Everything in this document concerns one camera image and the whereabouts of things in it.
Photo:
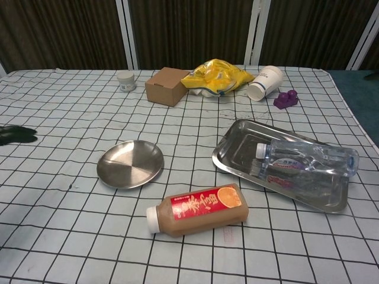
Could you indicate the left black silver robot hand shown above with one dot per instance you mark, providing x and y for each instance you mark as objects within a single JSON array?
[{"x": 16, "y": 134}]

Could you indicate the brown bottle with red label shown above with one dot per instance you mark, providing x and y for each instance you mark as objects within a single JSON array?
[{"x": 201, "y": 211}]

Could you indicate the clear plastic water bottle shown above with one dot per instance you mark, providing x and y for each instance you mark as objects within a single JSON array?
[{"x": 308, "y": 161}]

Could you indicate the white checkered tablecloth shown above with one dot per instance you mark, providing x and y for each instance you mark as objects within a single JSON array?
[{"x": 74, "y": 118}]

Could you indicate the round steel plate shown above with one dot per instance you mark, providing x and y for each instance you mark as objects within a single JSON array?
[{"x": 130, "y": 164}]

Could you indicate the small white jar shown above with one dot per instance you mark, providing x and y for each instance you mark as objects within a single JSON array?
[{"x": 126, "y": 80}]

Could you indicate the brown cardboard box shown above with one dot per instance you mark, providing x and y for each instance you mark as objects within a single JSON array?
[{"x": 164, "y": 88}]

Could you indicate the yellow snack bag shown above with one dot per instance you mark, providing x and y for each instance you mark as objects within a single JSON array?
[{"x": 219, "y": 77}]

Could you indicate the rectangular steel tray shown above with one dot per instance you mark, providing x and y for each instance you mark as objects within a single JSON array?
[{"x": 237, "y": 148}]

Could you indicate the white paper cup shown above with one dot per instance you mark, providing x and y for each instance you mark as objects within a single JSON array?
[{"x": 266, "y": 83}]

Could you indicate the purple toy block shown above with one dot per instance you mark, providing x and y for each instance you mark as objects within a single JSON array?
[{"x": 285, "y": 101}]

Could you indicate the teal table mat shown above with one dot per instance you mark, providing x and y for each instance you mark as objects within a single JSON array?
[{"x": 358, "y": 97}]

